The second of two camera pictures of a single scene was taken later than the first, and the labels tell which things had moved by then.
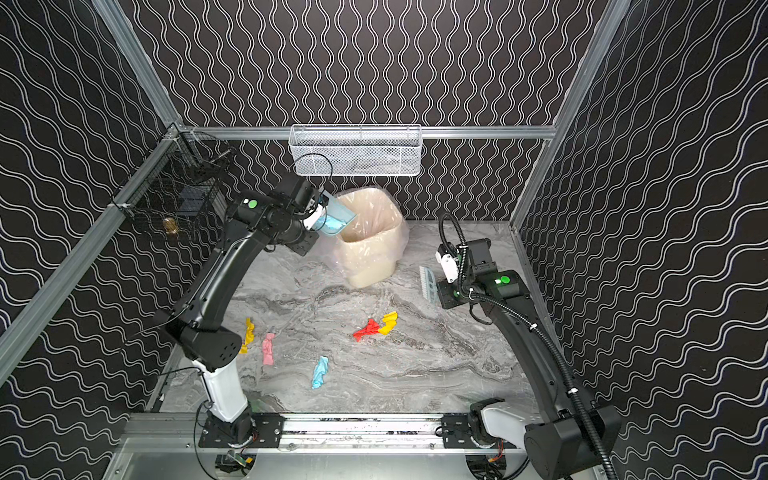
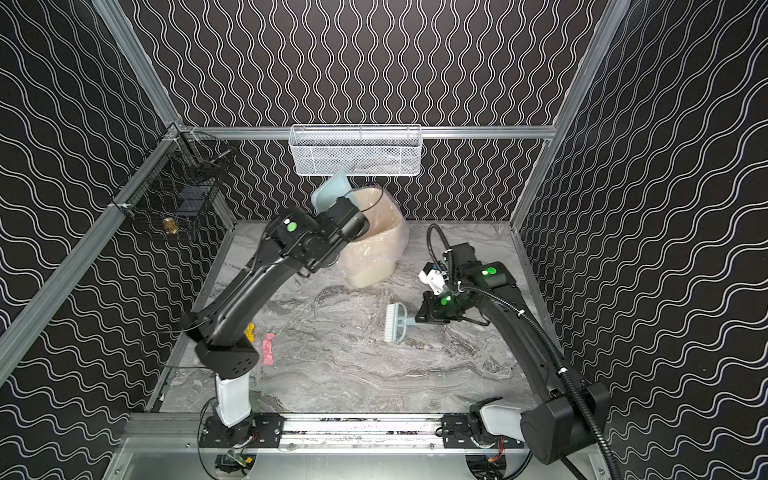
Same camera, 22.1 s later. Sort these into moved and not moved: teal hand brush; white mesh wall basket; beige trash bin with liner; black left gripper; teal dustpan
Moved: teal dustpan; black left gripper; teal hand brush
Not moved: beige trash bin with liner; white mesh wall basket
